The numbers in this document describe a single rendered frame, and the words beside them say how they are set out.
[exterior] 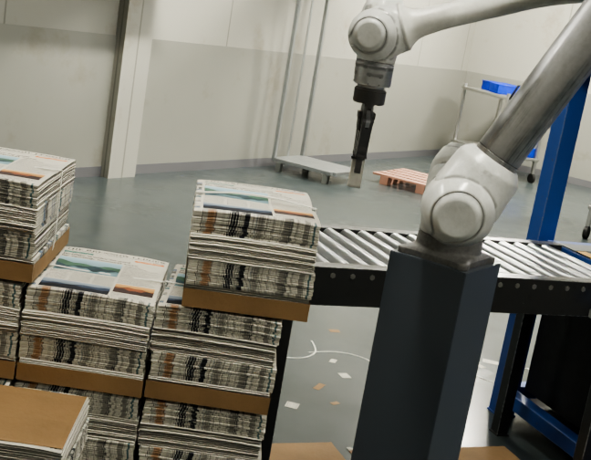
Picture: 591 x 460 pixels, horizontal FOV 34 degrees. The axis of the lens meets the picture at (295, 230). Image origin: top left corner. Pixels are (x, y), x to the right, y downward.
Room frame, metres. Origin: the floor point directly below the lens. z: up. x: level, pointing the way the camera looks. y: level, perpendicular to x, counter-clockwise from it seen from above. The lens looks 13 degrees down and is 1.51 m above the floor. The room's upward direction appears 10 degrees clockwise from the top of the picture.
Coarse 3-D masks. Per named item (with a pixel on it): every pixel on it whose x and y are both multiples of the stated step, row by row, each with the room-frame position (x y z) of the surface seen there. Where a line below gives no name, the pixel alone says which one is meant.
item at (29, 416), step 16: (0, 384) 2.02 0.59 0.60; (0, 400) 1.95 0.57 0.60; (16, 400) 1.96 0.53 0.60; (32, 400) 1.97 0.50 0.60; (48, 400) 1.99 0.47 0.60; (64, 400) 2.00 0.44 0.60; (80, 400) 2.01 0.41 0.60; (0, 416) 1.87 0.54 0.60; (16, 416) 1.88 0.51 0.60; (32, 416) 1.89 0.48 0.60; (48, 416) 1.91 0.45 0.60; (64, 416) 1.92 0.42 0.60; (0, 432) 1.80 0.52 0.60; (16, 432) 1.81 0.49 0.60; (32, 432) 1.82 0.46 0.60; (48, 432) 1.83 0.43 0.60; (64, 432) 1.85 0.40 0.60
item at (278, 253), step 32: (192, 224) 2.07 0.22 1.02; (224, 224) 2.08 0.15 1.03; (256, 224) 2.09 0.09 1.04; (288, 224) 2.10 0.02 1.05; (192, 256) 2.07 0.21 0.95; (224, 256) 2.08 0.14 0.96; (256, 256) 2.08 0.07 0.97; (288, 256) 2.09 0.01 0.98; (224, 288) 2.08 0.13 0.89; (256, 288) 2.09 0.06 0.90; (288, 288) 2.09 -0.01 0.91
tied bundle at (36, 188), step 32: (0, 160) 2.25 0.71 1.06; (32, 160) 2.31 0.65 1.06; (64, 160) 2.38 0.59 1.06; (0, 192) 2.05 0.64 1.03; (32, 192) 2.05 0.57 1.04; (64, 192) 2.33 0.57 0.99; (0, 224) 2.05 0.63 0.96; (32, 224) 2.05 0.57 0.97; (64, 224) 2.41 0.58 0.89; (0, 256) 2.05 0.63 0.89; (32, 256) 2.05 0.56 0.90
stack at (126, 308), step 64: (64, 256) 2.32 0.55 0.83; (128, 256) 2.42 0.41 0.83; (0, 320) 2.05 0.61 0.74; (64, 320) 2.05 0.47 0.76; (128, 320) 2.07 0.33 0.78; (192, 320) 2.08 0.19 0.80; (256, 320) 2.09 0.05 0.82; (192, 384) 2.08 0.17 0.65; (256, 384) 2.08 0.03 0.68; (128, 448) 2.07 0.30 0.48; (192, 448) 2.08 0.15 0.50; (256, 448) 2.09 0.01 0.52
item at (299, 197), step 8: (200, 184) 2.35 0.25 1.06; (208, 184) 2.36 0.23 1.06; (216, 184) 2.38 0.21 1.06; (224, 184) 2.40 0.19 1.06; (232, 184) 2.42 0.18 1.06; (240, 184) 2.43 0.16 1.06; (248, 184) 2.45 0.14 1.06; (240, 192) 2.34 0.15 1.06; (248, 192) 2.35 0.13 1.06; (256, 192) 2.37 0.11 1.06; (264, 192) 2.38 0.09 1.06; (272, 192) 2.39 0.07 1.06; (280, 192) 2.41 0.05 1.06; (288, 192) 2.43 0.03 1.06; (296, 192) 2.45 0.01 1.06; (272, 200) 2.31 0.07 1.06; (288, 200) 2.34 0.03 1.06; (296, 200) 2.35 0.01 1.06; (304, 200) 2.36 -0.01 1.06; (192, 208) 2.30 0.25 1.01
